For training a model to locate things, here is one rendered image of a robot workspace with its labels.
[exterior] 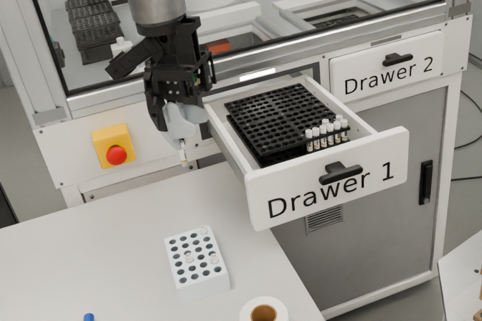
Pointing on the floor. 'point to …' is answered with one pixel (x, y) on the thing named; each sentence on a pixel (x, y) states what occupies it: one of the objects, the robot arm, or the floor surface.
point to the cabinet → (212, 157)
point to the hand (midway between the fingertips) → (176, 140)
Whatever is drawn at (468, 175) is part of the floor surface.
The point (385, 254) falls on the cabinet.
